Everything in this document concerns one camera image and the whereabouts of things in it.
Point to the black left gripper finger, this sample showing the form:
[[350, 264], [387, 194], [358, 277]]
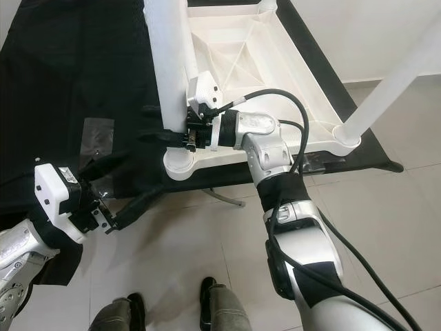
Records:
[[109, 167], [138, 208]]

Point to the clear tape strip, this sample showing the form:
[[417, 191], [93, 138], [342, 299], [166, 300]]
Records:
[[96, 138]]

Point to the grey metal table leg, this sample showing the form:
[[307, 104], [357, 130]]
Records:
[[224, 198]]

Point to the black tablecloth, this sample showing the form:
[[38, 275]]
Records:
[[69, 69]]

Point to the white plastic table top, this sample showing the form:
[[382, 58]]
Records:
[[269, 69]]

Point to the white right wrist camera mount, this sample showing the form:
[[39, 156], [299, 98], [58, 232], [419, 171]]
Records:
[[203, 86]]

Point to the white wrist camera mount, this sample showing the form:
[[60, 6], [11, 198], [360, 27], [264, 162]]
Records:
[[52, 193], [203, 86]]

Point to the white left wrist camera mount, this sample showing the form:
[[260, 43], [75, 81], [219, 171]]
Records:
[[52, 193]]

